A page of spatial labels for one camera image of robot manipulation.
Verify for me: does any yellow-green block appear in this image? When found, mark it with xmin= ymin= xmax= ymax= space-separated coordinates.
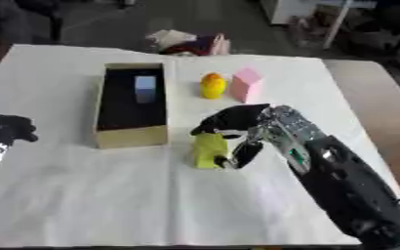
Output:
xmin=191 ymin=131 xmax=231 ymax=170

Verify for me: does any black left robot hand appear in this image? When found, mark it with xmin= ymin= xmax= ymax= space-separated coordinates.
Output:
xmin=0 ymin=114 xmax=40 ymax=146

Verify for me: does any tan cardboard box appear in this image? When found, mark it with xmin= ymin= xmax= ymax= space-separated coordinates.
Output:
xmin=92 ymin=62 xmax=172 ymax=149

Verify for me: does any pink house-shaped block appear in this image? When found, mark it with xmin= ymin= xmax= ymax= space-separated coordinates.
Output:
xmin=228 ymin=66 xmax=265 ymax=104

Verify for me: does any white pole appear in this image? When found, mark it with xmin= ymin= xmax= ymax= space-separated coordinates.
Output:
xmin=321 ymin=0 xmax=354 ymax=51

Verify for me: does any light blue block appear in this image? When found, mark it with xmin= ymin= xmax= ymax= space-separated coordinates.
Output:
xmin=133 ymin=75 xmax=159 ymax=104

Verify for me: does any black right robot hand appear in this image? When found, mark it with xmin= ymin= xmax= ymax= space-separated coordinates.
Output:
xmin=189 ymin=103 xmax=272 ymax=170

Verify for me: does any yellow orange toy fruit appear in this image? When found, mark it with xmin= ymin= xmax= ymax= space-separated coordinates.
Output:
xmin=200 ymin=71 xmax=229 ymax=100

